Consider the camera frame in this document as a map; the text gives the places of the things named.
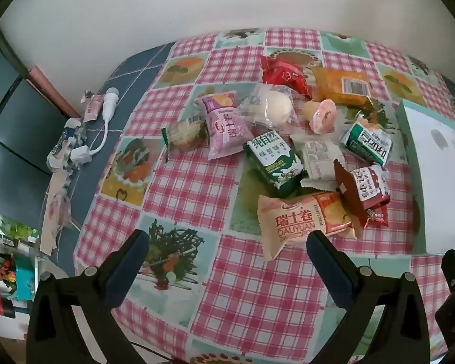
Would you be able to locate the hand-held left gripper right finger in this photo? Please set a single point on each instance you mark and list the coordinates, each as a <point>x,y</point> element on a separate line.
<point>326,265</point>

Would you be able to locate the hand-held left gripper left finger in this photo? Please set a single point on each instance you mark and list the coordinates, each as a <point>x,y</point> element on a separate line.
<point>131,261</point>

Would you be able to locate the orange cake roll packet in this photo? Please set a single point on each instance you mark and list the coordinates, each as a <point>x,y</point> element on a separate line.
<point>295,222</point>

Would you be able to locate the dark red snack packet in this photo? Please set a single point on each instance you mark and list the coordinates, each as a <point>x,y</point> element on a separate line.
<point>367,189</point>

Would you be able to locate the white tray with teal rim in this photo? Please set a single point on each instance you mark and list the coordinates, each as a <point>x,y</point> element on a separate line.
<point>440,182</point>

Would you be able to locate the white printed snack packet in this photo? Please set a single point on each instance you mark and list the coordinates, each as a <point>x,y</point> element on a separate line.
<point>318,159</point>

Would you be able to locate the large green biscuit packet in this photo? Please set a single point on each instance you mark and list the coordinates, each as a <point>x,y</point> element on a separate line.
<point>275,167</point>

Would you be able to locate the small green snack packet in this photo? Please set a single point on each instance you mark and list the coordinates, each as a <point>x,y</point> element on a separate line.
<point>367,142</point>

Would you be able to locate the purple cake roll packet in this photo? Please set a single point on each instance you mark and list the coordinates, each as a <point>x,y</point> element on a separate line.
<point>225,125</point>

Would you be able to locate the orange barcode snack packet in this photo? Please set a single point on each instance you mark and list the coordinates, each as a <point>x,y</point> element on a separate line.
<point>335,85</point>

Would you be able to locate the pink checkered picture tablecloth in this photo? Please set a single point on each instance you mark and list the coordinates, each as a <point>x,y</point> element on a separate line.
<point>182,189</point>

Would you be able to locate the pale pink plastic bag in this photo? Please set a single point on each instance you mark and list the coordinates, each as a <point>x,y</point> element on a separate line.
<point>55,204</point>

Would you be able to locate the teal box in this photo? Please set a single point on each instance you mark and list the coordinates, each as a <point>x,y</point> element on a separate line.
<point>24,278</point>

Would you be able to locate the floral plastic wrapper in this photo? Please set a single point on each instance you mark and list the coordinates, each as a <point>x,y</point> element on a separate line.
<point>66,140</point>

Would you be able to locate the clear green-edged snack packet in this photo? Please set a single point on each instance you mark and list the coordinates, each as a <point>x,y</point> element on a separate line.
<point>185,134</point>

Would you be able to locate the pink jelly cup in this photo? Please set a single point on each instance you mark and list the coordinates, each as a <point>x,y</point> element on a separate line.
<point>322,117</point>

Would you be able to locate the small pink sachet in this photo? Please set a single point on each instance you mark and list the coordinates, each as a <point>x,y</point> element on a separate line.
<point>92,107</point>

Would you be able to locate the white bun in clear wrapper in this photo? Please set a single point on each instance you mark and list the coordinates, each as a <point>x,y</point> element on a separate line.
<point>275,108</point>

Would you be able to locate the dark cabinet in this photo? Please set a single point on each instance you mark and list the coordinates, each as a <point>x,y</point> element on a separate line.
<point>11,129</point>

